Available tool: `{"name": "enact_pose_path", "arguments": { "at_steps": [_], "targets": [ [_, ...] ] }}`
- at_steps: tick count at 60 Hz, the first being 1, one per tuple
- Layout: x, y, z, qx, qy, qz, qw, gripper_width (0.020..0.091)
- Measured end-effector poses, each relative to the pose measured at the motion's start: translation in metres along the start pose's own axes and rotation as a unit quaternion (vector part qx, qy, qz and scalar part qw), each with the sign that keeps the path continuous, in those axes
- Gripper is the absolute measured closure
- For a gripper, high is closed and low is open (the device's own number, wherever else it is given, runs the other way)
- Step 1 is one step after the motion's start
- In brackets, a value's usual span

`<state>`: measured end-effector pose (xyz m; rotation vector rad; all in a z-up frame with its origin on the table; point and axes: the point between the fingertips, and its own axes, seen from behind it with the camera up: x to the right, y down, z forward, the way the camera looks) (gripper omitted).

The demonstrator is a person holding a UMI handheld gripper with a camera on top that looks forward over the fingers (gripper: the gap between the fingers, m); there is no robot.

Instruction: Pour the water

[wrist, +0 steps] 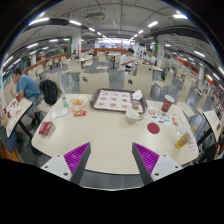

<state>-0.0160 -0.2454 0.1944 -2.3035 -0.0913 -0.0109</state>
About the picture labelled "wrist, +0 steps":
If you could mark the white paper napkin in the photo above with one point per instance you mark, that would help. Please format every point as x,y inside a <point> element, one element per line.
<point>137,95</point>

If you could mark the small red sauce packet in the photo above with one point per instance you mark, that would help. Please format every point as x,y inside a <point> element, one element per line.
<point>80,113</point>

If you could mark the person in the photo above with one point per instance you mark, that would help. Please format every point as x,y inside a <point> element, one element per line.
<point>126,60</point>
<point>150,59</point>
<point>26,87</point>

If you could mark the white neighbouring table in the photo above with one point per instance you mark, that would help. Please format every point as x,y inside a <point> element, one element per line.
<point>15,115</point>
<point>212,121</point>

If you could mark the paper food bag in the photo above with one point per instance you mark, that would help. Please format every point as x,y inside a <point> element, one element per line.
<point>79,101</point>

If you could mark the clear bottle with tan cap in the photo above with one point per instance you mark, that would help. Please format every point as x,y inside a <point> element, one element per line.
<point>182,140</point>

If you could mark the brown food tray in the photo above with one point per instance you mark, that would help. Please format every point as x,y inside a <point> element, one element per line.
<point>115,100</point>

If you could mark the group of beige chairs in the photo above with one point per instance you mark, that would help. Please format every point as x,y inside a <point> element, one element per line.
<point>75,66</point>

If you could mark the small clear bottle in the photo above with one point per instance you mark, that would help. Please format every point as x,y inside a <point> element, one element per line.
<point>64,101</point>

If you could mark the group of ceiling lights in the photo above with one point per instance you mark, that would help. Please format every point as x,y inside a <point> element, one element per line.
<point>75,22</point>

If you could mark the red snack packet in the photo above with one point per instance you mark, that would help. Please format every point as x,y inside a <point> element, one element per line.
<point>46,127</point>

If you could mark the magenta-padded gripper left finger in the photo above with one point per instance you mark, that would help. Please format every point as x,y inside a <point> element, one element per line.
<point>56,165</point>

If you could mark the white patterned mug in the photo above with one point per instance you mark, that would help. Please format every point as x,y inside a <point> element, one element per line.
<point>132,116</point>

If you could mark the ceiling air conditioner unit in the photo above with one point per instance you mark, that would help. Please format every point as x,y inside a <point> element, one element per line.
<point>95,16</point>

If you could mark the white paper card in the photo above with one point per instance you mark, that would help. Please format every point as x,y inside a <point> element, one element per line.
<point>59,113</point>

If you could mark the red paper cup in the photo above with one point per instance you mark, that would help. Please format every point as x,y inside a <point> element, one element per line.
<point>167,104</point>

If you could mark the black backpack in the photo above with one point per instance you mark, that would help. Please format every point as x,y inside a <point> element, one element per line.
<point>49,91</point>

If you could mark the red and white leaflet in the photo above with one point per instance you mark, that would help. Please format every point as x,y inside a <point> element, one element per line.
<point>192,145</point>

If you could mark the colourful sticker sheet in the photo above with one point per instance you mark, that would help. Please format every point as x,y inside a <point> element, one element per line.
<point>158,116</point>

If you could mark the beige chair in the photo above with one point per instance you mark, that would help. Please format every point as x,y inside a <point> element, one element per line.
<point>138,86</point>
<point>94,82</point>

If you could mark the flat round red coaster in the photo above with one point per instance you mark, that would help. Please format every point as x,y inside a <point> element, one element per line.
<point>153,128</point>

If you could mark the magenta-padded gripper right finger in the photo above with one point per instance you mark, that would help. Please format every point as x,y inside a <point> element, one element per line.
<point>165,165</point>

